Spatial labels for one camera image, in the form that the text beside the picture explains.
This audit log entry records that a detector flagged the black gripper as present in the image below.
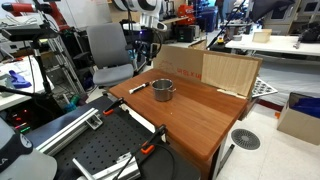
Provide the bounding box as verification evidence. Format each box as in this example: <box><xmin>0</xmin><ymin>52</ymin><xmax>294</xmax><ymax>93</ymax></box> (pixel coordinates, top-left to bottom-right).
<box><xmin>135</xmin><ymin>31</ymin><xmax>158</xmax><ymax>58</ymax></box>

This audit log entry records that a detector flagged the black and white marker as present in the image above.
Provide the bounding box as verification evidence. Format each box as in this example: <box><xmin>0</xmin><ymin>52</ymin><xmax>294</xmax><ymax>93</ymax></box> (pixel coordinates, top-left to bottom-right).
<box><xmin>128</xmin><ymin>81</ymin><xmax>151</xmax><ymax>95</ymax></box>

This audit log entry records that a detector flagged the small stainless steel pot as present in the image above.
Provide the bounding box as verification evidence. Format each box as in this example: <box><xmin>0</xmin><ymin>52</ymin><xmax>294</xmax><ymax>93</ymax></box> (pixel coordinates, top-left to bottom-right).
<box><xmin>151</xmin><ymin>78</ymin><xmax>177</xmax><ymax>103</ymax></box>

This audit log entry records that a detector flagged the grey metal desk leg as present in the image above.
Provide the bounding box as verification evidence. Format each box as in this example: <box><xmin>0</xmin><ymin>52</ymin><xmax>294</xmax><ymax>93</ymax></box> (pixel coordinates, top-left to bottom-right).
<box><xmin>215</xmin><ymin>143</ymin><xmax>236</xmax><ymax>178</ymax></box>

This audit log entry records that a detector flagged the grey office chair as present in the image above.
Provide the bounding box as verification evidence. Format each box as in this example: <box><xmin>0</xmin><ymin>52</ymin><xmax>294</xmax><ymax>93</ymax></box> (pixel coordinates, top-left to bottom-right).
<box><xmin>85</xmin><ymin>22</ymin><xmax>135</xmax><ymax>89</ymax></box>

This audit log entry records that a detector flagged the orange robot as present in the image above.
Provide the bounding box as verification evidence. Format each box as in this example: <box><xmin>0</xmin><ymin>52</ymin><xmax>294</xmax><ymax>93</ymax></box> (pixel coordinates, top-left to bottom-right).
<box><xmin>175</xmin><ymin>3</ymin><xmax>198</xmax><ymax>26</ymax></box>

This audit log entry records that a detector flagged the orange and black bar clamp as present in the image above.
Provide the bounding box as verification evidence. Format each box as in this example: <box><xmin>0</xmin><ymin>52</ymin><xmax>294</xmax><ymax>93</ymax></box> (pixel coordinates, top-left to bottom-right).
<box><xmin>112</xmin><ymin>124</ymin><xmax>168</xmax><ymax>180</ymax></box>
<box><xmin>102</xmin><ymin>96</ymin><xmax>125</xmax><ymax>117</ymax></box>

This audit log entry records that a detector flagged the cardboard box on table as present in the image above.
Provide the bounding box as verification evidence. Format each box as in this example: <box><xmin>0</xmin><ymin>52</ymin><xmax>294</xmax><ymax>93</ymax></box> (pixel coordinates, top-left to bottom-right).
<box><xmin>152</xmin><ymin>44</ymin><xmax>264</xmax><ymax>100</ymax></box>

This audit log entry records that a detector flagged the black perforated breadboard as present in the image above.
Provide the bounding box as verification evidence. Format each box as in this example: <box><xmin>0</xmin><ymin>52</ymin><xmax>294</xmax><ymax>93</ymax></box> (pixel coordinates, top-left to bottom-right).
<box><xmin>25</xmin><ymin>95</ymin><xmax>202</xmax><ymax>180</ymax></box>

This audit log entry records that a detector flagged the light wooden box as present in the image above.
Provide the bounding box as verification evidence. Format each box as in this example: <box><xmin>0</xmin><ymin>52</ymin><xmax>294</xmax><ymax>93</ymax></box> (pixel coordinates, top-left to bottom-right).
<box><xmin>251</xmin><ymin>28</ymin><xmax>273</xmax><ymax>44</ymax></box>

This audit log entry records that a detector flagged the white perforated tray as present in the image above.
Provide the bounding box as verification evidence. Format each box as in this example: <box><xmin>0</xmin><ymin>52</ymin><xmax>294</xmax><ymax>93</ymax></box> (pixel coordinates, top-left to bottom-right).
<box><xmin>251</xmin><ymin>76</ymin><xmax>279</xmax><ymax>99</ymax></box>

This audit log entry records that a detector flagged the white long table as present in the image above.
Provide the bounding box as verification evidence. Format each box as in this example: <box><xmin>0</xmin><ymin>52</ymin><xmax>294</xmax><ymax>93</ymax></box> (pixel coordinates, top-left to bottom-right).
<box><xmin>225</xmin><ymin>32</ymin><xmax>320</xmax><ymax>58</ymax></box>

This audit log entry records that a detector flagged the blue cloth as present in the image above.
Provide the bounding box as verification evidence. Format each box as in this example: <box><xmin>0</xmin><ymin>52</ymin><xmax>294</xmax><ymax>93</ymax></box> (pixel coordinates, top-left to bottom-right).
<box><xmin>7</xmin><ymin>69</ymin><xmax>33</xmax><ymax>90</ymax></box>

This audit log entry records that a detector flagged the round metal floor drain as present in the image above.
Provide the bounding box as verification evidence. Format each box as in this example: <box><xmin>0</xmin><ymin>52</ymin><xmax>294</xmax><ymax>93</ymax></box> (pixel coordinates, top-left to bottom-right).
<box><xmin>230</xmin><ymin>128</ymin><xmax>262</xmax><ymax>151</ymax></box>

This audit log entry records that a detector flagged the white side table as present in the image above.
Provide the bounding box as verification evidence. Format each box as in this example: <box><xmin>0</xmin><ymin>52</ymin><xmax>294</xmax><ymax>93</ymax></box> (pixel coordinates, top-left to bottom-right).
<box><xmin>0</xmin><ymin>54</ymin><xmax>55</xmax><ymax>112</ymax></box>

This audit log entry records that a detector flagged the open cardboard box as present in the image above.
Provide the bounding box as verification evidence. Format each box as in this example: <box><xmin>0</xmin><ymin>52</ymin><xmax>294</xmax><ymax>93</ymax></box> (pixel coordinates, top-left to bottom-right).
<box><xmin>276</xmin><ymin>91</ymin><xmax>320</xmax><ymax>146</ymax></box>

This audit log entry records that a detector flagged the metal shelf frame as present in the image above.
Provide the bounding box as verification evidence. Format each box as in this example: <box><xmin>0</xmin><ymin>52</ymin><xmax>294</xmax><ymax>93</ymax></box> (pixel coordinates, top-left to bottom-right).
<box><xmin>42</xmin><ymin>32</ymin><xmax>88</xmax><ymax>98</ymax></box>

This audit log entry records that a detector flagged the black camera stand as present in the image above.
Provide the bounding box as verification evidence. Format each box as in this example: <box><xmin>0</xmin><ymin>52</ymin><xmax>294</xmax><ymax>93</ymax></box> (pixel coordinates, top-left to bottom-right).
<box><xmin>0</xmin><ymin>39</ymin><xmax>56</xmax><ymax>103</ymax></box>

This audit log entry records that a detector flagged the black cable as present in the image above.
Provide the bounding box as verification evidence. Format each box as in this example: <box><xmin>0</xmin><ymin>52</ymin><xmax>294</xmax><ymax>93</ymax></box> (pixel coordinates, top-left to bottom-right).
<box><xmin>113</xmin><ymin>142</ymin><xmax>178</xmax><ymax>180</ymax></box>

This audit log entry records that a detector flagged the aluminium extrusion rail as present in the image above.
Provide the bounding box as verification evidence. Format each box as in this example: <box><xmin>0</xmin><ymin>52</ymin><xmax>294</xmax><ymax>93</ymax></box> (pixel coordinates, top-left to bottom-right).
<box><xmin>72</xmin><ymin>151</ymin><xmax>142</xmax><ymax>180</ymax></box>
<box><xmin>34</xmin><ymin>106</ymin><xmax>104</xmax><ymax>157</ymax></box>

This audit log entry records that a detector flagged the black stereo camera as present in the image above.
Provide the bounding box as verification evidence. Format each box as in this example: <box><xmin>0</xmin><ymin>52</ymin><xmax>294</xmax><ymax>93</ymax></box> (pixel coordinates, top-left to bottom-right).
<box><xmin>0</xmin><ymin>26</ymin><xmax>60</xmax><ymax>43</ymax></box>

